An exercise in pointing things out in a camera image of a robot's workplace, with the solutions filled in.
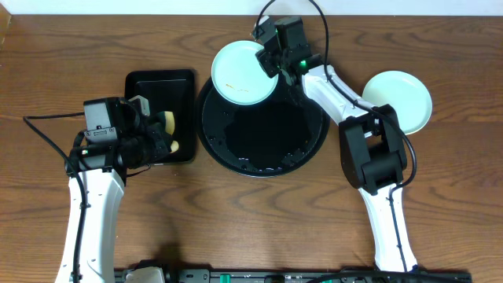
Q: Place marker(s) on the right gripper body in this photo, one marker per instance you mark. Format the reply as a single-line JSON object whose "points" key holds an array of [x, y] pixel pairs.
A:
{"points": [[284, 61]]}

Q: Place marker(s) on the green yellow sponge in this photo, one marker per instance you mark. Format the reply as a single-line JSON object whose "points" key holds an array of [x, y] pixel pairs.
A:
{"points": [[167, 118]]}

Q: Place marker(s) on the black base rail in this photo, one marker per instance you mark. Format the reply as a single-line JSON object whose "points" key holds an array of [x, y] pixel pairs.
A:
{"points": [[155, 271]]}

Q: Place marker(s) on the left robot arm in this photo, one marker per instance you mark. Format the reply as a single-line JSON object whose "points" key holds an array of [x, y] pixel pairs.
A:
{"points": [[90, 240]]}

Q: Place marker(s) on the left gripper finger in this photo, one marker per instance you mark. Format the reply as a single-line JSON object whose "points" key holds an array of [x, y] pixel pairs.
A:
{"points": [[161, 141], [142, 104]]}

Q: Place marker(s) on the black round tray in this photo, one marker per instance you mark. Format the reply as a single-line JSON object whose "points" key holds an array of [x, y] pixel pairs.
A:
{"points": [[274, 137]]}

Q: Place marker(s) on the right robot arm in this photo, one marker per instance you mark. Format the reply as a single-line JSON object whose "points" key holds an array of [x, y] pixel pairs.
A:
{"points": [[372, 145]]}

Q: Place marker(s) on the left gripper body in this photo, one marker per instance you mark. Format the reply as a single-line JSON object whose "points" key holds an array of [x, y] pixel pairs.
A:
{"points": [[161, 137]]}

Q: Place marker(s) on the light blue plate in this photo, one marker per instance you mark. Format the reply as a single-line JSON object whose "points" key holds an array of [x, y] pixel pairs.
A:
{"points": [[237, 75], [408, 96]]}

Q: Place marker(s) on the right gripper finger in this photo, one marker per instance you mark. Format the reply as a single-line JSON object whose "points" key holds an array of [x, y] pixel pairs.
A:
{"points": [[270, 62], [264, 30]]}

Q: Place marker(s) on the black rectangular tray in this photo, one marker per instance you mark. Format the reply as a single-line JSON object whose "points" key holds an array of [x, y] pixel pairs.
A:
{"points": [[172, 91]]}

